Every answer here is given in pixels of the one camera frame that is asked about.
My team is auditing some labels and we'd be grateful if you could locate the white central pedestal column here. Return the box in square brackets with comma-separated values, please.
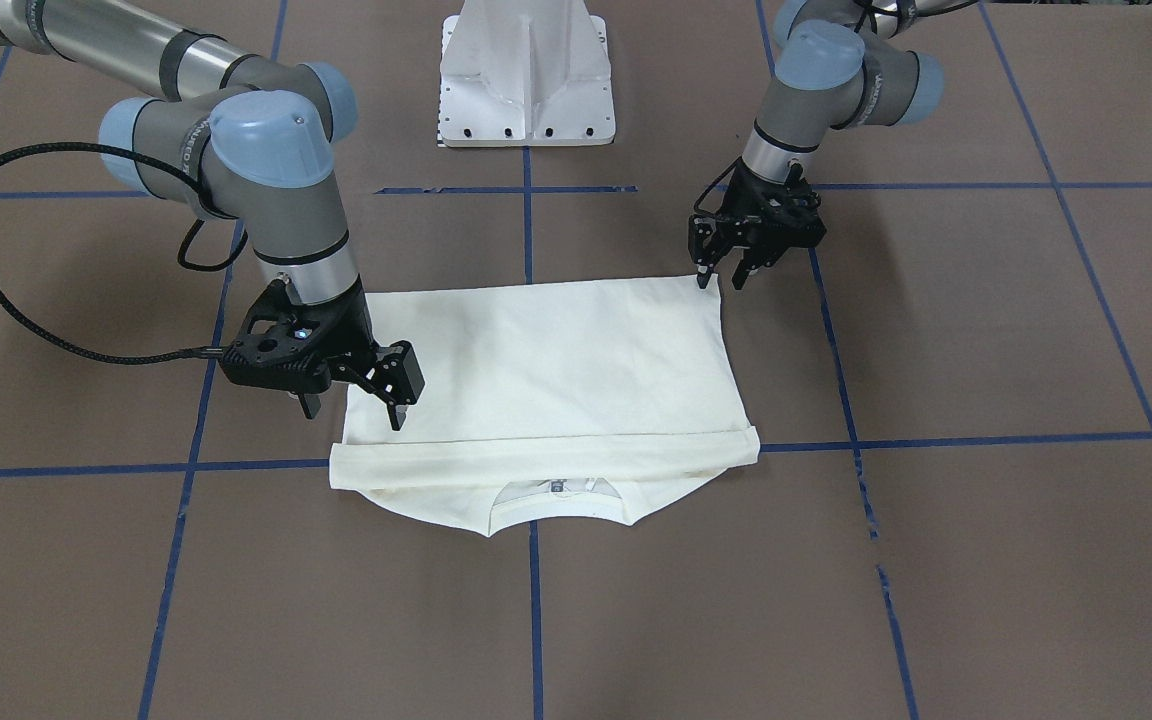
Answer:
[435, 1, 617, 149]

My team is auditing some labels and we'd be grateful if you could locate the cream long-sleeve cat shirt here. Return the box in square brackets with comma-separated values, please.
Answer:
[328, 275, 760, 537]

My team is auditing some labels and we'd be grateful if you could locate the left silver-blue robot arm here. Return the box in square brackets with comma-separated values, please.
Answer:
[687, 1, 954, 290]

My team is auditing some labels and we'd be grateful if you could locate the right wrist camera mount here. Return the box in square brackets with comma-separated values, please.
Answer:
[218, 300, 332, 395]

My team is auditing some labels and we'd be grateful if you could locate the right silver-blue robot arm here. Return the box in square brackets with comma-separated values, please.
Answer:
[0, 1, 425, 430]

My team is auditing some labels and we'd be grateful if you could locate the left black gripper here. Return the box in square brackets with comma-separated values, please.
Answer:
[687, 159, 826, 291]

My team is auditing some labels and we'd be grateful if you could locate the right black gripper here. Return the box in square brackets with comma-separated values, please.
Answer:
[266, 281, 426, 432]

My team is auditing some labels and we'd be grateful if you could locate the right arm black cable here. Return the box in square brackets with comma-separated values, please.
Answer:
[0, 142, 247, 365]

